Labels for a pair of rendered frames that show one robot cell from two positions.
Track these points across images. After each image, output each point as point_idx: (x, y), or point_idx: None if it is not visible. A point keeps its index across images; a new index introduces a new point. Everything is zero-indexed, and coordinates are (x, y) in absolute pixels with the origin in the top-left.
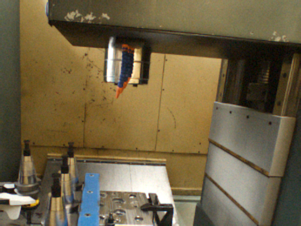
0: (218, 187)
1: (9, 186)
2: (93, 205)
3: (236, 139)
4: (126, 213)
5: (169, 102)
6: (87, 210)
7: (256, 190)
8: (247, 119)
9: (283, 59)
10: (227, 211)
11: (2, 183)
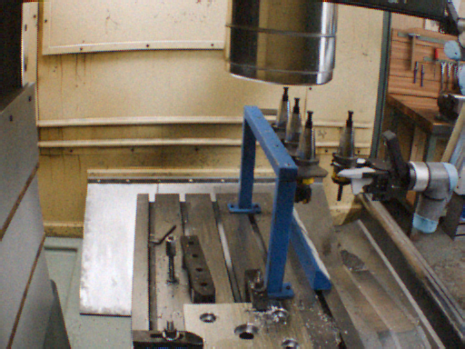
0: (18, 317)
1: (368, 169)
2: (267, 135)
3: (7, 180)
4: (232, 329)
5: None
6: (269, 133)
7: (34, 207)
8: (11, 124)
9: (23, 5)
10: (30, 314)
11: (379, 172)
